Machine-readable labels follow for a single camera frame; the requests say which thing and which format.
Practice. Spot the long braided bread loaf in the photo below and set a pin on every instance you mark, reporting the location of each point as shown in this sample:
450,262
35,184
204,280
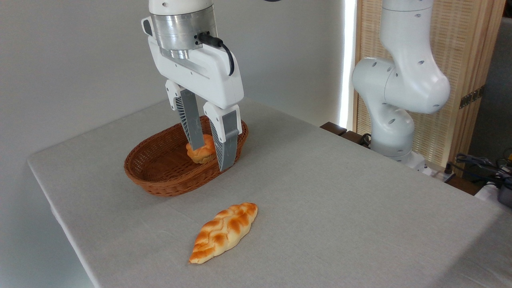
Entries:
224,232

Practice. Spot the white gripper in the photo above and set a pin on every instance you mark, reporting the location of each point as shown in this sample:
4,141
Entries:
208,76

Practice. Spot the bamboo folding screen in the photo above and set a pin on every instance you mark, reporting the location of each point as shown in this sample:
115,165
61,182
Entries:
464,44

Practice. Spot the small round bread roll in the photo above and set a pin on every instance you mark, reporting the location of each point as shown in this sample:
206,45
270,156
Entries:
202,155

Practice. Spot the white power strip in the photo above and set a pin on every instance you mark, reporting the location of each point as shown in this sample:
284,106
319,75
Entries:
438,174

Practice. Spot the dark metal screen hinge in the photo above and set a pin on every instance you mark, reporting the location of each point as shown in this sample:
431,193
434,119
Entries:
472,97

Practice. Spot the brown wicker basket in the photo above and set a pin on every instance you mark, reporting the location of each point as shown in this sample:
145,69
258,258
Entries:
160,176

